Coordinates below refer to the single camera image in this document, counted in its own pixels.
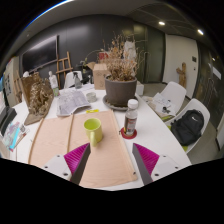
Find white chair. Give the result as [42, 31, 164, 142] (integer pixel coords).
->
[143, 81, 188, 122]
[166, 97, 212, 154]
[63, 70, 84, 90]

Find printed newspaper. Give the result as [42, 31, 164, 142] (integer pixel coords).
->
[55, 88, 92, 118]

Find red box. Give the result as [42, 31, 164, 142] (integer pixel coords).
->
[98, 51, 109, 62]

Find wooden figure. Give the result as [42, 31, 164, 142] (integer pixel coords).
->
[175, 61, 188, 89]

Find clear white-capped drink bottle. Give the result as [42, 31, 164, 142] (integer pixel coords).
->
[123, 98, 139, 137]

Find long ceiling light strip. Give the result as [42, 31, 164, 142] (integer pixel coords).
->
[19, 0, 76, 34]

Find stack of papers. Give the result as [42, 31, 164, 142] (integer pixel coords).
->
[151, 92, 176, 119]

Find beige wooden board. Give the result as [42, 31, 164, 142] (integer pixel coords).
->
[27, 109, 139, 189]

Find wooden paintbrush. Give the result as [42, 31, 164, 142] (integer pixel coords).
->
[14, 124, 33, 143]

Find flat round red coaster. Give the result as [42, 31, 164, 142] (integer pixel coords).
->
[119, 127, 138, 140]

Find wooden easel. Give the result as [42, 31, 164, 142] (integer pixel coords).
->
[54, 50, 74, 89]

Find dried plant in grey pot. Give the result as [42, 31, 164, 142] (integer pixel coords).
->
[101, 33, 148, 108]

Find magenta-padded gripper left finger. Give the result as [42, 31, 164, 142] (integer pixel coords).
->
[43, 142, 92, 186]

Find ceiling spot lights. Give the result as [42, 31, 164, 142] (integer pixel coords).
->
[158, 20, 205, 36]

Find white bottle with green liquid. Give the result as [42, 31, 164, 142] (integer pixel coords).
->
[48, 70, 60, 98]

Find black backpack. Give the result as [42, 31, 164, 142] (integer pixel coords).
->
[170, 109, 205, 147]

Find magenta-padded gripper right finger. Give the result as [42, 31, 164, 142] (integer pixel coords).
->
[131, 142, 183, 187]

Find black wall screen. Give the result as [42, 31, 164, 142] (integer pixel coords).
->
[21, 34, 59, 73]

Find black case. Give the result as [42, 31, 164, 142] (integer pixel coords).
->
[0, 105, 18, 138]

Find golden relief sculpture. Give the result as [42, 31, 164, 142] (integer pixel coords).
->
[20, 71, 55, 126]

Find yellow-green mug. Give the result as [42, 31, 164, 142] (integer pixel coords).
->
[83, 117, 104, 148]

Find brown cardboard box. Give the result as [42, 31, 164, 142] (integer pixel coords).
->
[87, 62, 111, 91]

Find white display panel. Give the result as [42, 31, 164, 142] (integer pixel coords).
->
[3, 56, 21, 108]

